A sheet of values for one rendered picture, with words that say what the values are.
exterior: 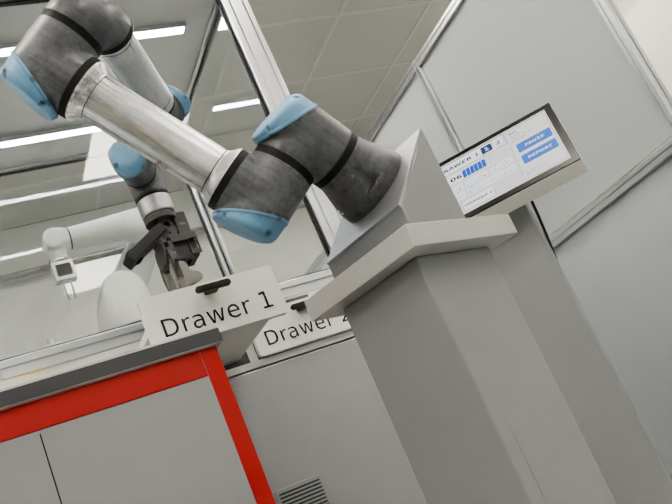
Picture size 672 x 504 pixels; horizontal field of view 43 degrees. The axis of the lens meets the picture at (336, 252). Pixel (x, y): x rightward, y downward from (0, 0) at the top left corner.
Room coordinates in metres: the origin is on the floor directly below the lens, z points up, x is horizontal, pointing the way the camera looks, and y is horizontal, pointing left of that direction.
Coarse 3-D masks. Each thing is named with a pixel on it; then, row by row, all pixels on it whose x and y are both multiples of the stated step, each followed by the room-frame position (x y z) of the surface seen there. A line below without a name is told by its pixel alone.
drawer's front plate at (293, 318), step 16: (288, 304) 2.07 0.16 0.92; (272, 320) 2.04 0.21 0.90; (288, 320) 2.06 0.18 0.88; (304, 320) 2.08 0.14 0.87; (320, 320) 2.10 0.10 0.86; (336, 320) 2.12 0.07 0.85; (272, 336) 2.03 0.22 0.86; (288, 336) 2.05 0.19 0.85; (304, 336) 2.07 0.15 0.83; (320, 336) 2.09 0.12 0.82; (272, 352) 2.03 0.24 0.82
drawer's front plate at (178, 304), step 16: (240, 272) 1.69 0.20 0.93; (256, 272) 1.70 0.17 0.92; (272, 272) 1.72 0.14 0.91; (192, 288) 1.63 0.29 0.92; (224, 288) 1.66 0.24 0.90; (240, 288) 1.68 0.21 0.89; (256, 288) 1.69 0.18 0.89; (272, 288) 1.71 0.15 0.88; (144, 304) 1.59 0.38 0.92; (160, 304) 1.60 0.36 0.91; (176, 304) 1.61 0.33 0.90; (192, 304) 1.63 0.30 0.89; (208, 304) 1.64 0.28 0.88; (224, 304) 1.66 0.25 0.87; (240, 304) 1.67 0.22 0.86; (256, 304) 1.69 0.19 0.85; (144, 320) 1.58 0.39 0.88; (176, 320) 1.61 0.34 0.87; (192, 320) 1.62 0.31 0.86; (208, 320) 1.64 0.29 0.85; (224, 320) 1.65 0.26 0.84; (240, 320) 1.67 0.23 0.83; (256, 320) 1.68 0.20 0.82; (160, 336) 1.59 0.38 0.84; (176, 336) 1.60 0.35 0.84
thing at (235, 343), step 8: (240, 328) 1.74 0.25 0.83; (248, 328) 1.77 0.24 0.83; (256, 328) 1.80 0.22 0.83; (144, 336) 1.69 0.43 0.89; (224, 336) 1.75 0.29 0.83; (232, 336) 1.78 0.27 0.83; (240, 336) 1.80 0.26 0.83; (248, 336) 1.83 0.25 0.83; (256, 336) 1.86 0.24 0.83; (144, 344) 1.71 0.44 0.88; (224, 344) 1.81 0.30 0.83; (232, 344) 1.84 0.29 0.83; (240, 344) 1.87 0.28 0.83; (248, 344) 1.90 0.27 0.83; (224, 352) 1.88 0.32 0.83; (232, 352) 1.91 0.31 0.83; (240, 352) 1.95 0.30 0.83; (224, 360) 1.95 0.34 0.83; (232, 360) 1.99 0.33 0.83
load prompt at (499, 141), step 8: (488, 144) 2.27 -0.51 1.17; (496, 144) 2.26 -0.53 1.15; (504, 144) 2.24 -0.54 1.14; (472, 152) 2.29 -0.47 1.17; (480, 152) 2.27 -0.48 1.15; (488, 152) 2.25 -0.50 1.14; (456, 160) 2.31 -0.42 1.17; (464, 160) 2.29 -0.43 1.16; (472, 160) 2.27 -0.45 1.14; (448, 168) 2.31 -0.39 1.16; (456, 168) 2.29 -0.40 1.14
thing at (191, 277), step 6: (180, 264) 1.72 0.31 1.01; (186, 264) 1.72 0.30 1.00; (186, 270) 1.72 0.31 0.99; (192, 270) 1.72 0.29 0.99; (174, 276) 1.70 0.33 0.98; (186, 276) 1.71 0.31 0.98; (192, 276) 1.72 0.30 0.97; (198, 276) 1.73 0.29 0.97; (180, 282) 1.70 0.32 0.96; (186, 282) 1.71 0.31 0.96; (192, 282) 1.72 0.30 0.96; (180, 288) 1.70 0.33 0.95
